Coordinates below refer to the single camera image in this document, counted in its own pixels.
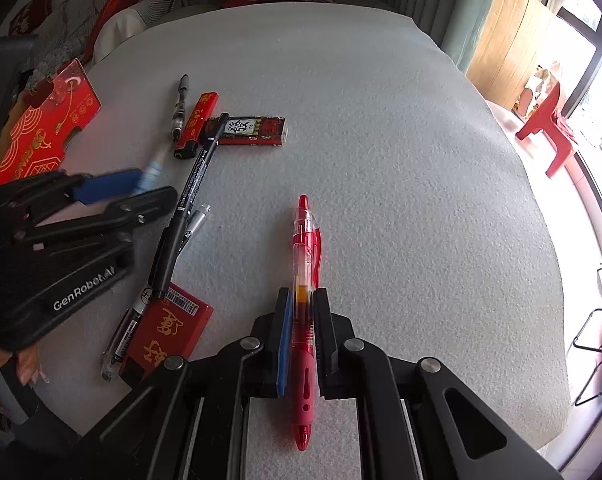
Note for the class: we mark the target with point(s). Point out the white pillow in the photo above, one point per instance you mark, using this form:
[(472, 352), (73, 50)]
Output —
[(113, 35)]

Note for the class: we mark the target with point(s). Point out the black pen with silver tip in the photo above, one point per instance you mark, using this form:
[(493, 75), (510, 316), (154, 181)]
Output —
[(193, 225)]

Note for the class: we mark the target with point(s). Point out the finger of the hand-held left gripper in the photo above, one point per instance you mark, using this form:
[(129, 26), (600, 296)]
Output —
[(106, 186), (141, 205)]

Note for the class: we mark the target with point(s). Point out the red card box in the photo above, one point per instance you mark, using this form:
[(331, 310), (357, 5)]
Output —
[(176, 330)]

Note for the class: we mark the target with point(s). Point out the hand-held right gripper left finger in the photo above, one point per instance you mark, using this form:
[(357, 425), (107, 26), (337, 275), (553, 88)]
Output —
[(284, 350)]

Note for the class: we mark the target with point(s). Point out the dark red rectangular box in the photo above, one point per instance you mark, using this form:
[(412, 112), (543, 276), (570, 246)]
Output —
[(261, 130)]

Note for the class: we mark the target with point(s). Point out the patterned blanket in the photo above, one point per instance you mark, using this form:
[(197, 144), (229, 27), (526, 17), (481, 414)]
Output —
[(66, 45)]

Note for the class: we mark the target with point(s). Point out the red and yellow cardboard carton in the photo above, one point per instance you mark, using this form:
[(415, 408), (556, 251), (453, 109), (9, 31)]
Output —
[(36, 135)]

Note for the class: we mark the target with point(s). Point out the light blue pen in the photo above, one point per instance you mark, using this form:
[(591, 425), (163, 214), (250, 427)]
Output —
[(151, 172)]

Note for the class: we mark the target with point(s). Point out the red pen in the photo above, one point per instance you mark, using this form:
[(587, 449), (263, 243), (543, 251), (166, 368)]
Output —
[(301, 260)]

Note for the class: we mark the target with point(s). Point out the person's left hand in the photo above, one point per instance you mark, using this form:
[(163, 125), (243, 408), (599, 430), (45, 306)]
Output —
[(28, 367)]

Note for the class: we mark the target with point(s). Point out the long black pen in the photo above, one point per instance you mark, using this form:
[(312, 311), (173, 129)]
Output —
[(191, 190)]

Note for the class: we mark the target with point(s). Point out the grey and black pen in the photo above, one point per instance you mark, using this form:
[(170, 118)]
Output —
[(179, 107)]

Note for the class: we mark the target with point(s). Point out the dark red cushion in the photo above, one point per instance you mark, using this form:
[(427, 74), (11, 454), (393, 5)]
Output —
[(31, 10)]

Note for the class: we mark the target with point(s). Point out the black pen with clear tip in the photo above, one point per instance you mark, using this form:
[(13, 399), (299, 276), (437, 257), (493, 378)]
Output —
[(126, 330)]

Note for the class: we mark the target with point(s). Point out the black window frame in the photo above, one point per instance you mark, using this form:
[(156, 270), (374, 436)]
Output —
[(588, 60)]

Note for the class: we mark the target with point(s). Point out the red plastic chair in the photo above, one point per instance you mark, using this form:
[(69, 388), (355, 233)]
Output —
[(551, 125)]

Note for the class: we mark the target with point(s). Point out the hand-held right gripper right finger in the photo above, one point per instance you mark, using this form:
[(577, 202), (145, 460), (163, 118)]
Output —
[(323, 340)]

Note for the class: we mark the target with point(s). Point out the red cloth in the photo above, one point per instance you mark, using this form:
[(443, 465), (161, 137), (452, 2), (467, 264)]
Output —
[(111, 10)]

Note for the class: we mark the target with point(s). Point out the wooden board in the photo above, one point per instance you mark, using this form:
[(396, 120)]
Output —
[(511, 40)]

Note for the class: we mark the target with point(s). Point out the beige cardboard item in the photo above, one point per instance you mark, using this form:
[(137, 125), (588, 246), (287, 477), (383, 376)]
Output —
[(543, 80)]

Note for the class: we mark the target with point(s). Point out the red lighter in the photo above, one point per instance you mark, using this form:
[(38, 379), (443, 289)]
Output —
[(197, 122)]

